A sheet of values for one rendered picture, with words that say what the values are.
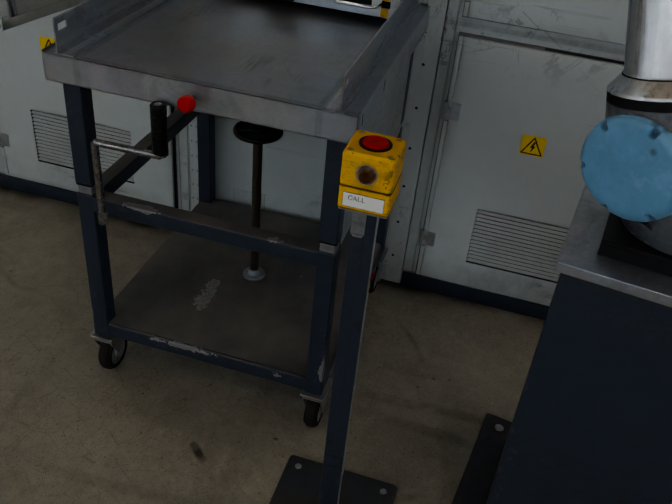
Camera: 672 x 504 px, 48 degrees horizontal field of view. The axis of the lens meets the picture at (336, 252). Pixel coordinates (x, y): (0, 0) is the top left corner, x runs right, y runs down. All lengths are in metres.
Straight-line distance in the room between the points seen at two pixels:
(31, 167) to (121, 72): 1.23
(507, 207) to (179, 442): 1.05
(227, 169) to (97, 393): 0.77
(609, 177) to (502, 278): 1.21
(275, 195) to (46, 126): 0.76
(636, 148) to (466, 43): 0.98
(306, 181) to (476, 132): 0.53
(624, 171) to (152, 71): 0.85
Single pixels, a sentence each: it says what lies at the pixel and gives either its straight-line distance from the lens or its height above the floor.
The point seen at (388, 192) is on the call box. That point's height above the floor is 0.85.
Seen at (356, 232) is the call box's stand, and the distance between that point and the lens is 1.19.
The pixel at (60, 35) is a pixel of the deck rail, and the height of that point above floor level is 0.88.
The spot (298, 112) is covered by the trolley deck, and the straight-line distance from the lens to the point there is 1.36.
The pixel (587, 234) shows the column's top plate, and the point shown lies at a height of 0.75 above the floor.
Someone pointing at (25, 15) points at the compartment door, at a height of 0.86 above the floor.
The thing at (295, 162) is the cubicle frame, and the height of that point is 0.34.
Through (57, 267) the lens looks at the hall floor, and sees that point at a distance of 2.40.
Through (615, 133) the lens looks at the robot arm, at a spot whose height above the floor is 1.00.
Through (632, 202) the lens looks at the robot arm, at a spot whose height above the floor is 0.92.
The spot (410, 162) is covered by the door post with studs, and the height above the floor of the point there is 0.42.
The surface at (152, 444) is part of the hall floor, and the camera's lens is 1.86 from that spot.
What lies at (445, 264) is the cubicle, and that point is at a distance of 2.25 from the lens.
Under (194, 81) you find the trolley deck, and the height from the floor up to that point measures 0.85.
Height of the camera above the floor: 1.41
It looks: 35 degrees down
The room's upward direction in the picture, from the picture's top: 6 degrees clockwise
